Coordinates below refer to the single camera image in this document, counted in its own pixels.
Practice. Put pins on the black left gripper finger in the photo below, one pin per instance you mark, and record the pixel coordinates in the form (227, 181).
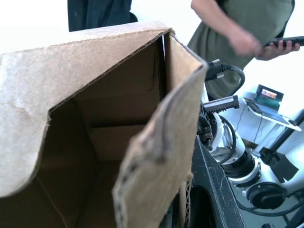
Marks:
(221, 202)

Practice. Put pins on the small cardboard box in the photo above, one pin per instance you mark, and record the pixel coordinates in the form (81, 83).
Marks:
(71, 59)

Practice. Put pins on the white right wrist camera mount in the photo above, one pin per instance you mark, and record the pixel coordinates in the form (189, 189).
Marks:
(219, 140)

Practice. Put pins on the open silver laptop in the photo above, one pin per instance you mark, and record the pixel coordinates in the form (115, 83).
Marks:
(270, 102)

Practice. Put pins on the person's right hand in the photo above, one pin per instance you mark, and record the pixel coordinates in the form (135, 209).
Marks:
(247, 45)

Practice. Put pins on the person's left hand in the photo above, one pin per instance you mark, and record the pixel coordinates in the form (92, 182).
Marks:
(273, 51)

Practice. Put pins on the black equipment stand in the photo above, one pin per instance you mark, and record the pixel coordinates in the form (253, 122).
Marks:
(282, 164)

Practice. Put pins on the person in olive shirt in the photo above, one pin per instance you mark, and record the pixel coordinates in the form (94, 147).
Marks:
(249, 14)

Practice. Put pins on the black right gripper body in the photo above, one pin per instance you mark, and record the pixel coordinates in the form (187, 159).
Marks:
(206, 123)

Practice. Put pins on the black handheld device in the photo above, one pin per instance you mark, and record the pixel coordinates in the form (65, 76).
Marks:
(292, 40)

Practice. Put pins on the person in dark clothes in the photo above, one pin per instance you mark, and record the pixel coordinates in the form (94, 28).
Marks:
(99, 14)

